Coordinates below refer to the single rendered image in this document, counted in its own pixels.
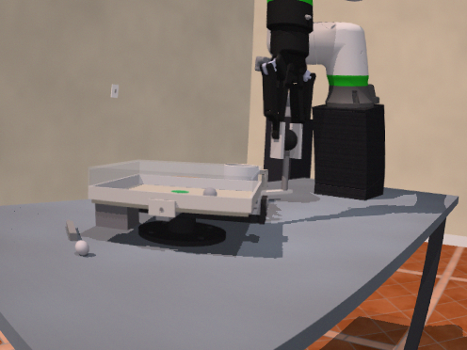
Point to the white ball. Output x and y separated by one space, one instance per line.
82 247

